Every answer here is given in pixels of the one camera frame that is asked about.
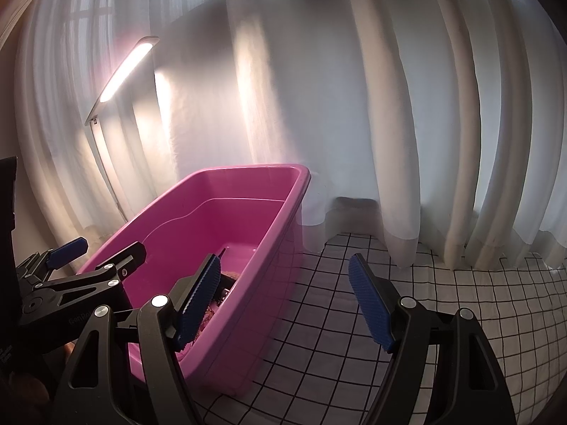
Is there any white floor lamp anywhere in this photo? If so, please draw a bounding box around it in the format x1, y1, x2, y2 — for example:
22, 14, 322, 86
84, 36, 160, 223

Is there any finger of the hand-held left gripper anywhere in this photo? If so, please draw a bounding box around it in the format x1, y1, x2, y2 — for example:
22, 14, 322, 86
15, 237, 88, 290
33, 241, 147, 302

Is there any white black-checked cloth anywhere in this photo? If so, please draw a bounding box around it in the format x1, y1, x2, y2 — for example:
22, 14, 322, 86
190, 230, 567, 425

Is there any black strap with metal clip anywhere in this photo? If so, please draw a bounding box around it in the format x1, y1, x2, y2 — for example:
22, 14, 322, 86
215, 250, 238, 302

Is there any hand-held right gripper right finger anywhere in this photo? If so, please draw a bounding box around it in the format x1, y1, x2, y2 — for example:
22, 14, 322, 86
348, 253, 517, 425

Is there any white sheer curtain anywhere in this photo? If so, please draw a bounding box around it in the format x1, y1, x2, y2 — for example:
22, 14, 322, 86
13, 0, 567, 271

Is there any pink plastic bin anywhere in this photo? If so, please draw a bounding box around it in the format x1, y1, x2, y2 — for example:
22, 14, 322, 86
75, 164, 311, 397

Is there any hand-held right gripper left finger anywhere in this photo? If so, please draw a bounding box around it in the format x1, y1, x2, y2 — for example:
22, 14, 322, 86
55, 254, 222, 425

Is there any person's left hand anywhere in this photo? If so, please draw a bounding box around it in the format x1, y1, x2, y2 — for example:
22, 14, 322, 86
0, 341, 78, 425

